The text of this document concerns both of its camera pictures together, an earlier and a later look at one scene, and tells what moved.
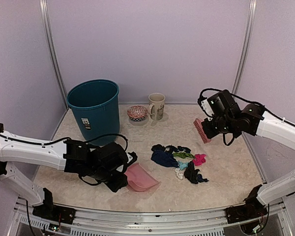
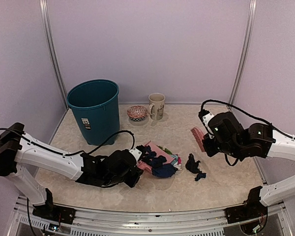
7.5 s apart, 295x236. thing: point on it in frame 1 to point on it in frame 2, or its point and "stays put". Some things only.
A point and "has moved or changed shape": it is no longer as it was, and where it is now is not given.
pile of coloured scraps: (180, 157) to (160, 169)
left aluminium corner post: (48, 33) stays put
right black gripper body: (212, 132) to (210, 150)
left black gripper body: (113, 185) to (131, 182)
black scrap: (191, 173) to (191, 165)
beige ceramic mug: (156, 106) stays put
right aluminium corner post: (249, 29) stays put
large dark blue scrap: (164, 158) to (164, 171)
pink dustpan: (138, 179) to (143, 165)
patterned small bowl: (136, 113) stays put
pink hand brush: (202, 133) has moved or changed shape
